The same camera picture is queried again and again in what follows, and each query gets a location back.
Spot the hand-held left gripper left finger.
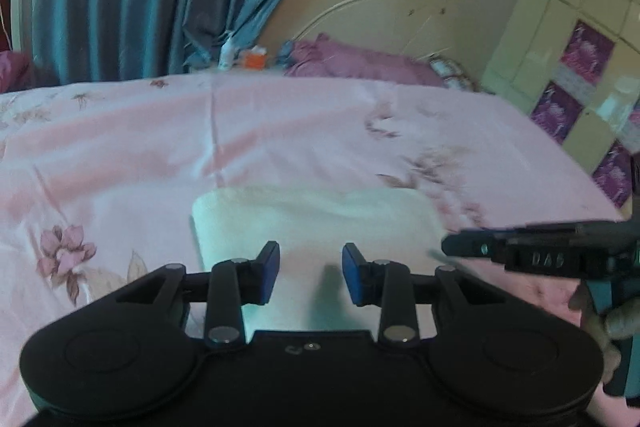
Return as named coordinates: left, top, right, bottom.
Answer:
left=114, top=241, right=281, bottom=350

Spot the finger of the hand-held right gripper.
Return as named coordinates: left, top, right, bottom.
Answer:
left=492, top=220, right=630, bottom=242
left=441, top=229, right=583, bottom=277

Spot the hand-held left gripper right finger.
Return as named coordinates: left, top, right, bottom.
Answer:
left=341, top=243, right=521, bottom=350

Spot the white cloth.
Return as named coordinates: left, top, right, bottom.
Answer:
left=190, top=186, right=447, bottom=333

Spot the person's right hand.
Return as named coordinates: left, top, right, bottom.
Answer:
left=569, top=283, right=640, bottom=389

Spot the pink floral bedsheet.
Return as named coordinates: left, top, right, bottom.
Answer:
left=0, top=72, right=632, bottom=427

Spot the patterned pillow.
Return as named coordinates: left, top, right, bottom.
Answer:
left=430, top=56, right=478, bottom=92

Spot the purple pillow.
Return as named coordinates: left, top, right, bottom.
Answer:
left=281, top=33, right=447, bottom=88

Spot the orange box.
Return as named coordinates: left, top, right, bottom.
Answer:
left=239, top=47, right=270, bottom=70

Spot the white plastic bottle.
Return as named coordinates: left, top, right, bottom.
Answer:
left=219, top=32, right=237, bottom=70

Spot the cream curved headboard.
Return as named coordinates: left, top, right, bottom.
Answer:
left=259, top=0, right=502, bottom=94

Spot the magenta cloth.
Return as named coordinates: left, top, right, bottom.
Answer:
left=0, top=51, right=34, bottom=94

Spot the red headboard with white frame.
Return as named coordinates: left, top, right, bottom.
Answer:
left=0, top=0, right=22, bottom=54

